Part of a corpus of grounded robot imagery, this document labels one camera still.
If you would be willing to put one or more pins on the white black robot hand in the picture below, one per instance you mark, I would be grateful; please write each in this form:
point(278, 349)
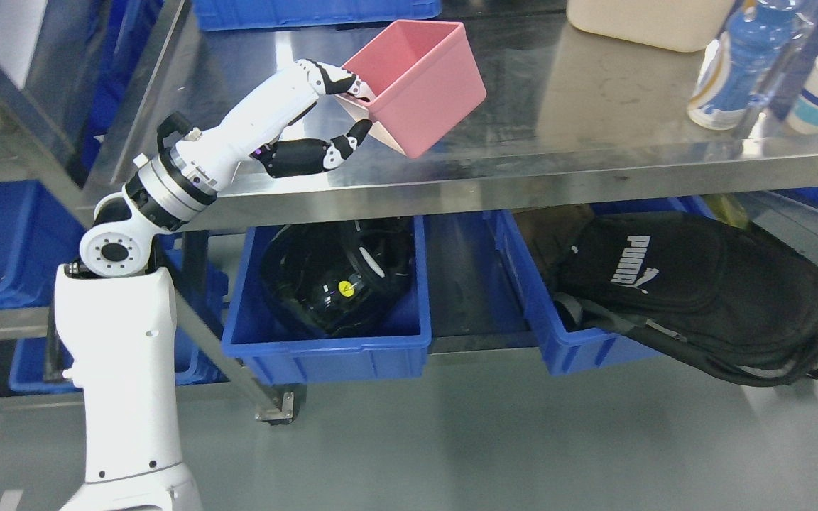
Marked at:
point(252, 129)

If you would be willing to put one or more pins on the pink plastic storage box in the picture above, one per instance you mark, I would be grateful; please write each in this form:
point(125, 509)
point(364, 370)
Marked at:
point(425, 79)

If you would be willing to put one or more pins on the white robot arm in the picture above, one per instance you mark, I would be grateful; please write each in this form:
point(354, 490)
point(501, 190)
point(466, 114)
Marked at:
point(134, 458)

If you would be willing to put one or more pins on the blue bin left shelf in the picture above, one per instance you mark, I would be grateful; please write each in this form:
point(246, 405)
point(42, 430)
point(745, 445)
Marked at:
point(37, 234)

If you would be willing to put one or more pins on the beige plastic container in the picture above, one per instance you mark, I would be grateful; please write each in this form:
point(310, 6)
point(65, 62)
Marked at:
point(680, 26)

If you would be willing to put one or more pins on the blue crate on table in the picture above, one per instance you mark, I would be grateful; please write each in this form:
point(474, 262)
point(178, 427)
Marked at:
point(235, 15)

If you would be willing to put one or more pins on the black helmet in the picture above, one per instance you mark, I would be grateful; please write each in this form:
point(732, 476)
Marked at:
point(337, 279)

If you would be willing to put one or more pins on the blue bin with helmet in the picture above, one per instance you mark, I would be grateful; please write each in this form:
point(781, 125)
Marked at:
point(397, 348)

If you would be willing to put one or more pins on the blue bin with backpack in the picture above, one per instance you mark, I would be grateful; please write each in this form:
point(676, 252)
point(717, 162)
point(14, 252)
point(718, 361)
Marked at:
point(551, 319)

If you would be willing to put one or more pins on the blue sports drink bottle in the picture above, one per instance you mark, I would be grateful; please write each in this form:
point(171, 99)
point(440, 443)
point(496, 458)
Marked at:
point(752, 39)

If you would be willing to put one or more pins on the black Puma backpack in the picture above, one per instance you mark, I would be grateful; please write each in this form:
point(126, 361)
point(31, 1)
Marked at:
point(693, 298)

